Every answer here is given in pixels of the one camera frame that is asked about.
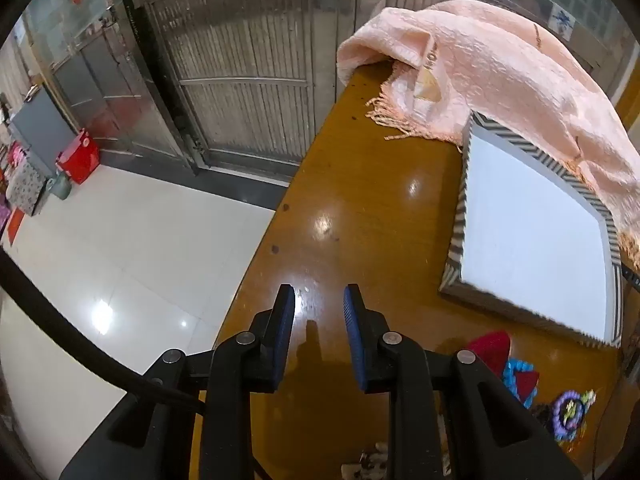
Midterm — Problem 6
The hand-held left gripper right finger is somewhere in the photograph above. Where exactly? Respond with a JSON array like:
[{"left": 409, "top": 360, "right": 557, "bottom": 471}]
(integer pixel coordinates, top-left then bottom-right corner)
[{"left": 343, "top": 283, "right": 584, "bottom": 480}]

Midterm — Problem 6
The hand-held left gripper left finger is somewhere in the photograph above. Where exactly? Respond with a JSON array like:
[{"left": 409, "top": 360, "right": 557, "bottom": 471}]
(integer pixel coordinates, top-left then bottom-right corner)
[{"left": 59, "top": 283, "right": 297, "bottom": 480}]

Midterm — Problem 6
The leopard bow brown scrunchie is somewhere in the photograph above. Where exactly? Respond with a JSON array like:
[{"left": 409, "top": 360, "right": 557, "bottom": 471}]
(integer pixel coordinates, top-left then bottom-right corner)
[{"left": 341, "top": 442, "right": 390, "bottom": 480}]

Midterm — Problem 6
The red glitter hair bow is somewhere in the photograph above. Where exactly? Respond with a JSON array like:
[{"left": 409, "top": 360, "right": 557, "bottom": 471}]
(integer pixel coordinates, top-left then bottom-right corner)
[{"left": 467, "top": 331, "right": 542, "bottom": 409}]

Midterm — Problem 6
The blue bead bracelet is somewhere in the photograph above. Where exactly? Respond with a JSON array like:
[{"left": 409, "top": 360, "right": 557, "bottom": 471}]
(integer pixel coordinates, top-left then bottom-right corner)
[{"left": 502, "top": 357, "right": 535, "bottom": 402}]

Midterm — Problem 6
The striped shallow box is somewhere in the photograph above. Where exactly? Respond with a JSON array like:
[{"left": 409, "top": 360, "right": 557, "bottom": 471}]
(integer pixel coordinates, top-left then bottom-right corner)
[{"left": 439, "top": 111, "right": 625, "bottom": 349}]

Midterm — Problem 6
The green jar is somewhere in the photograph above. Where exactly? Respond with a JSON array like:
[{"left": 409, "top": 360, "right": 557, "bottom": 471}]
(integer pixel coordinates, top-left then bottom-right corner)
[{"left": 46, "top": 174, "right": 74, "bottom": 201}]

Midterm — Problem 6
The red box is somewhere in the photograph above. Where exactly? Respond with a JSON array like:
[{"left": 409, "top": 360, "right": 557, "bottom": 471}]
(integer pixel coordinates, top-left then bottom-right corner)
[{"left": 55, "top": 128, "right": 101, "bottom": 185}]

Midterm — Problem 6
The grey patterned box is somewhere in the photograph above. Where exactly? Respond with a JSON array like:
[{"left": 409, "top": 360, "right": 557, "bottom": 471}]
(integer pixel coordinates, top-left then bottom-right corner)
[{"left": 8, "top": 162, "right": 51, "bottom": 217}]

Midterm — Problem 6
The pink fringed scarf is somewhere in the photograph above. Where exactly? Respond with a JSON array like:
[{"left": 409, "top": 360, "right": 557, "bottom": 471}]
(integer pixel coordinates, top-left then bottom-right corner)
[{"left": 336, "top": 0, "right": 640, "bottom": 262}]

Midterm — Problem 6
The grey board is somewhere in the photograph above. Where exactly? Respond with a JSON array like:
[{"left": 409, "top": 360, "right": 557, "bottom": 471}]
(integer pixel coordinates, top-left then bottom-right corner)
[{"left": 10, "top": 85, "right": 77, "bottom": 172}]

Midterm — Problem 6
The thick black cable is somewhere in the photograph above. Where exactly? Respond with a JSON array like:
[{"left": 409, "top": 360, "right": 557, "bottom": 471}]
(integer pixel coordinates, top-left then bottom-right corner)
[{"left": 0, "top": 249, "right": 208, "bottom": 417}]

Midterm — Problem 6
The purple flower bead bracelet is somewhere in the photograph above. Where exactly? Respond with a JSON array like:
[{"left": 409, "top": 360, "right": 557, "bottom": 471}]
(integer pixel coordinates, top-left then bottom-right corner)
[{"left": 547, "top": 388, "right": 599, "bottom": 444}]

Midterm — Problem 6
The thin black cable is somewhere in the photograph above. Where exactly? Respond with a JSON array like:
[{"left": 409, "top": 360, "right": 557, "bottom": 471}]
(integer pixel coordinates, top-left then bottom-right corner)
[{"left": 591, "top": 422, "right": 603, "bottom": 480}]

